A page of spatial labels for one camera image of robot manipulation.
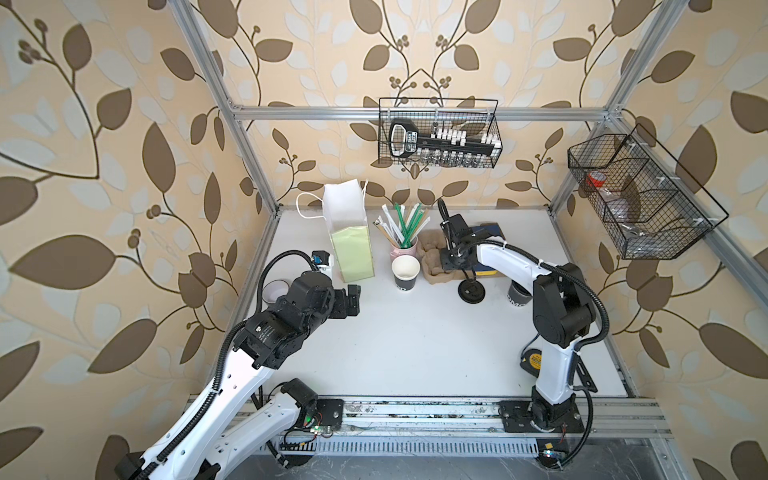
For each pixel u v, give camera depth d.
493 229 1.09
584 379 0.80
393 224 0.96
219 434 0.39
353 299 0.63
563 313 0.51
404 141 0.85
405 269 0.94
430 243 1.06
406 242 0.99
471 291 0.96
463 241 0.71
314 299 0.50
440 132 0.82
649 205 0.73
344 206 0.97
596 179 0.89
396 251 0.96
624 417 0.75
